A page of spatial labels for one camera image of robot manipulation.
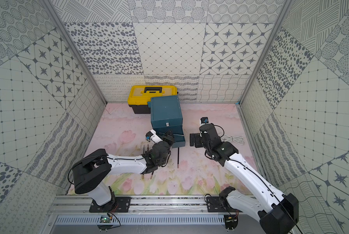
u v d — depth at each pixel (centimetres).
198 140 68
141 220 70
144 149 93
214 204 73
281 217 37
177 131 93
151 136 73
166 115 84
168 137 76
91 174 45
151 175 84
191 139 70
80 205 75
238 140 97
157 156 63
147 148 95
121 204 73
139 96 101
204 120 67
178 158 91
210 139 55
